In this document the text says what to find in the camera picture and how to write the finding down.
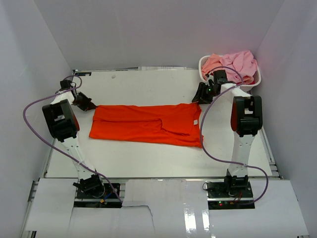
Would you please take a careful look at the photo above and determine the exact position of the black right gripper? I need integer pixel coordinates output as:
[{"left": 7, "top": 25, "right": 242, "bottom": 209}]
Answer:
[{"left": 192, "top": 82, "right": 218, "bottom": 105}]

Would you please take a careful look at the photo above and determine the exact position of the orange t shirt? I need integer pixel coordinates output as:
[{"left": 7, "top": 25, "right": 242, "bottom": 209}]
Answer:
[{"left": 89, "top": 103, "right": 202, "bottom": 148}]

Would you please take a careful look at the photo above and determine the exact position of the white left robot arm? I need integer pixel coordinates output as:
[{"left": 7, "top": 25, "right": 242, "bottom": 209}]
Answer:
[{"left": 42, "top": 76, "right": 105, "bottom": 198}]

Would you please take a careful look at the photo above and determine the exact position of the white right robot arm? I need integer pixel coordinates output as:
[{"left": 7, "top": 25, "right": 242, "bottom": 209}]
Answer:
[{"left": 192, "top": 66, "right": 263, "bottom": 198}]

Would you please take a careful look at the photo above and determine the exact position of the black table label sticker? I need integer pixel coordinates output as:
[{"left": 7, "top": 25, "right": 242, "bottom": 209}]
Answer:
[{"left": 74, "top": 72, "right": 92, "bottom": 77}]

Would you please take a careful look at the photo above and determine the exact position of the peach t shirt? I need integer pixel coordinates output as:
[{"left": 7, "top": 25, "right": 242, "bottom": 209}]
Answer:
[{"left": 201, "top": 54, "right": 222, "bottom": 80}]

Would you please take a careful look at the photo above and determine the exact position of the white perforated laundry basket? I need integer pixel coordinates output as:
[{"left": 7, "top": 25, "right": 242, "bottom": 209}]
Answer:
[{"left": 199, "top": 55, "right": 262, "bottom": 92}]

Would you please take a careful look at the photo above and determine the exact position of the light pink t shirt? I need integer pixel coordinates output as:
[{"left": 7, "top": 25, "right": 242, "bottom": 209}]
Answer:
[{"left": 220, "top": 51, "right": 258, "bottom": 85}]

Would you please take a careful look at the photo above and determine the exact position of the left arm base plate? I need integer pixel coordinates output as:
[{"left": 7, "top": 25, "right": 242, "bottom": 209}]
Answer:
[{"left": 74, "top": 183, "right": 122, "bottom": 208}]

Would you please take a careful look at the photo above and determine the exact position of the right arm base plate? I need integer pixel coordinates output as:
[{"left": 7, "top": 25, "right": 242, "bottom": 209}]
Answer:
[{"left": 202, "top": 181, "right": 255, "bottom": 210}]

